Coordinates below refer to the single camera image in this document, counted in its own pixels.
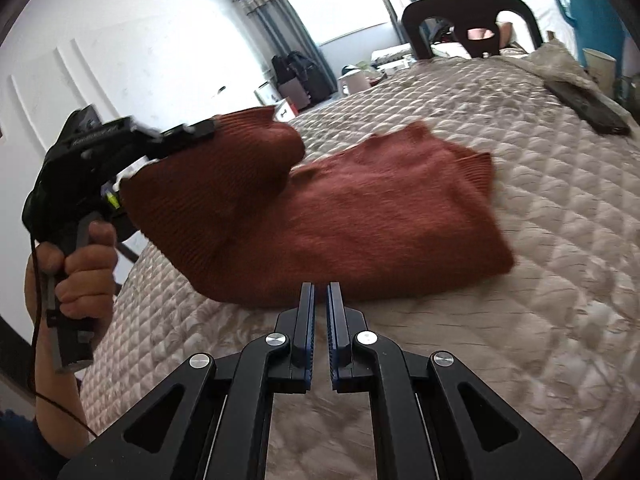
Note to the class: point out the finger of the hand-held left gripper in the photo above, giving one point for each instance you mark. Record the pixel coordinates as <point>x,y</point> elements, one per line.
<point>185,135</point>

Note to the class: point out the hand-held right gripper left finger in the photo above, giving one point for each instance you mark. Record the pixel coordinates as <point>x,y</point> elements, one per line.
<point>310,340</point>

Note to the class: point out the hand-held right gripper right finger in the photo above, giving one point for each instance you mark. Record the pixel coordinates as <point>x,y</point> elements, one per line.
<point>332,340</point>

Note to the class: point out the rust orange knit sweater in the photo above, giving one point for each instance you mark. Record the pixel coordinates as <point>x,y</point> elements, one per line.
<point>375,220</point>

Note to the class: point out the person's left forearm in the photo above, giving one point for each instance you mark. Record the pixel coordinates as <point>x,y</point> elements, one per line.
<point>55,400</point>

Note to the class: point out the person's left hand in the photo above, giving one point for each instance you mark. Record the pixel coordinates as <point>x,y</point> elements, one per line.
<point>95,270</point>

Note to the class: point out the brown wooden chair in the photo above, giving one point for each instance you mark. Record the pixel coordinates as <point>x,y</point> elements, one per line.
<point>129,252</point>

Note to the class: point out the brown suitcase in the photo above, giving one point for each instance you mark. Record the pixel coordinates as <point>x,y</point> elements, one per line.
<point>294,95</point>

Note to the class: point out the black luggage bags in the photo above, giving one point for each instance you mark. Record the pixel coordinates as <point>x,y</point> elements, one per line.
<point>305,72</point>

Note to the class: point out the beige quilted blanket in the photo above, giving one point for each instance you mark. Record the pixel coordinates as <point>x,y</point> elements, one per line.
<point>500,335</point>

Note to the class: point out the pink and white kettle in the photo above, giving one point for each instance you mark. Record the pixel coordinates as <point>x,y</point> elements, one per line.
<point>354,82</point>

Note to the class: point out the window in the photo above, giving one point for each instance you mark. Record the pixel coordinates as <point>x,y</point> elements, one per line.
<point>350,0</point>

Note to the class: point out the white bedding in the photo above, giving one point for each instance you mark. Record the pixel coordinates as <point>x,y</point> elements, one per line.
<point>392,55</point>

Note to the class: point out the dark curved-back chair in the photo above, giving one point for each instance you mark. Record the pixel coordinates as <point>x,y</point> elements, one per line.
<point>465,2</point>

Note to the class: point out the pink cloth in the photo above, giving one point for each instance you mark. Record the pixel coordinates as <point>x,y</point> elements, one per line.
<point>481,34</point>

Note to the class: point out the white paper cup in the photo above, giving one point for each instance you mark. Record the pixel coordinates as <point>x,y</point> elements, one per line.
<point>600,70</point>

